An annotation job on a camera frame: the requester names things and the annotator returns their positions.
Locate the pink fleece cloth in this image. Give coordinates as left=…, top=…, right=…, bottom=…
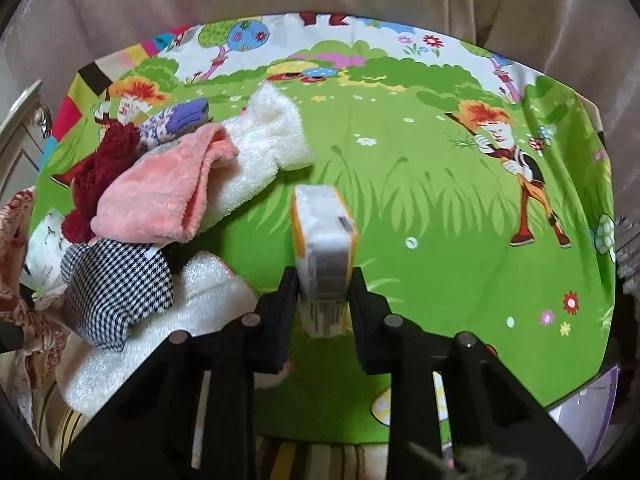
left=90, top=124, right=239, bottom=244

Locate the striped beige blanket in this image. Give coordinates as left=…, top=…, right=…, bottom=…
left=32, top=382, right=388, bottom=479

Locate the white ornate cabinet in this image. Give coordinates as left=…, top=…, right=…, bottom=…
left=0, top=80, right=53, bottom=204

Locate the black white checkered cloth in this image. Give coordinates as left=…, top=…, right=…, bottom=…
left=61, top=238, right=174, bottom=352

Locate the cream fluffy towel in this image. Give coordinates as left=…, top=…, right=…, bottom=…
left=198, top=82, right=314, bottom=232

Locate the beige satin curtain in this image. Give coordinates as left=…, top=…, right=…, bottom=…
left=1, top=0, right=639, bottom=186

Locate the dark red knitted item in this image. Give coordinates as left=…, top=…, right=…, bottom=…
left=62, top=122, right=140, bottom=244

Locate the red floral fabric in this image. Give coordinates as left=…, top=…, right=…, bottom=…
left=0, top=186, right=72, bottom=411

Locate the pale green tissue pack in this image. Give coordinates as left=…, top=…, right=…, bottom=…
left=25, top=209, right=70, bottom=294

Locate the white fluffy mitten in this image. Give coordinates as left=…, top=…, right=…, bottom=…
left=55, top=252, right=258, bottom=416

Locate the green cartoon print cloth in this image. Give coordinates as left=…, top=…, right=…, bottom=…
left=28, top=11, right=618, bottom=444

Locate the purple floral sock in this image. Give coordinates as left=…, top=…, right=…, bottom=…
left=139, top=98, right=208, bottom=152

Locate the orange white tissue pack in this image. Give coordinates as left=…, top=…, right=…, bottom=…
left=291, top=184, right=358, bottom=338

